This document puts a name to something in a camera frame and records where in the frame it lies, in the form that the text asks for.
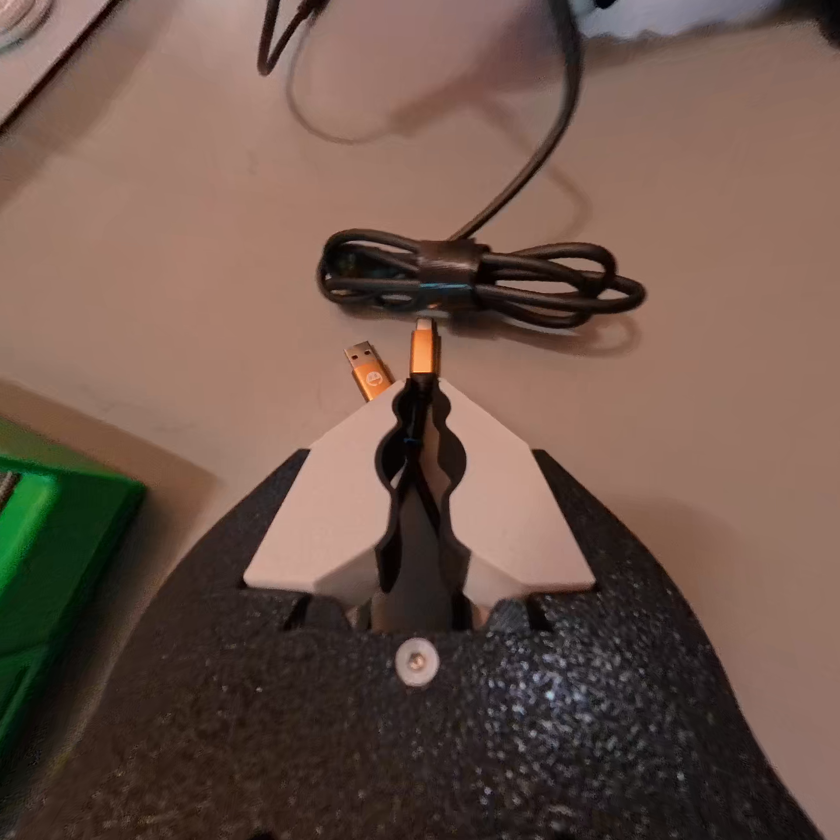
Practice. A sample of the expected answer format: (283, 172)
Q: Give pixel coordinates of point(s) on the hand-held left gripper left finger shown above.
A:
(315, 518)

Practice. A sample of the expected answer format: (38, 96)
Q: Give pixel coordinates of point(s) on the white book stand base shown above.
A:
(59, 39)

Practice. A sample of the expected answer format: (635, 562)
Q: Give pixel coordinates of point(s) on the grey desk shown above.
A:
(197, 262)

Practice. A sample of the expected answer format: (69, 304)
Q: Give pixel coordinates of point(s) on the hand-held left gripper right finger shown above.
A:
(518, 525)

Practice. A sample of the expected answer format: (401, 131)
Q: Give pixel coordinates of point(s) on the green plastic bin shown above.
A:
(65, 558)

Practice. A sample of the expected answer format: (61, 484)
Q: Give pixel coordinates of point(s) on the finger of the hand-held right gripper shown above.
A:
(656, 18)

